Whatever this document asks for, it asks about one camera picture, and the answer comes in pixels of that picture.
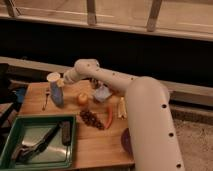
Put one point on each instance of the black tongs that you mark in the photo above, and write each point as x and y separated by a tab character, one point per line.
23	153

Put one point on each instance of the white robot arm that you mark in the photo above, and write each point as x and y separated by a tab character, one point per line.
153	137

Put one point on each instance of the bunch of dark grapes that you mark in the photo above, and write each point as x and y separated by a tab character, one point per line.
90	119

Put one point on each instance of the yellow round fruit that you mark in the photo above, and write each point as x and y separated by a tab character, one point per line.
82	99

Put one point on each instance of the green tray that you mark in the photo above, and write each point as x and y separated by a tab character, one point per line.
28	130

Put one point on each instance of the small metal cup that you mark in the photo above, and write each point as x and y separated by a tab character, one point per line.
94	83

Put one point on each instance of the white plastic cup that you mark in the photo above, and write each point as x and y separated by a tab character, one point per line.
53	78

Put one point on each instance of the metal fork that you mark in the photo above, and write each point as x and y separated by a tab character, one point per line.
47	93

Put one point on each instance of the wooden table board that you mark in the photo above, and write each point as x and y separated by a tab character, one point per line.
94	148

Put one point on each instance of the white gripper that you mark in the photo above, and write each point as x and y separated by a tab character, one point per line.
69	77

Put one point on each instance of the purple bowl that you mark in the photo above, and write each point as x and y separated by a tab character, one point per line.
126	141

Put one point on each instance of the dark brush block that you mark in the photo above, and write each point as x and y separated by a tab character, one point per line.
66	135

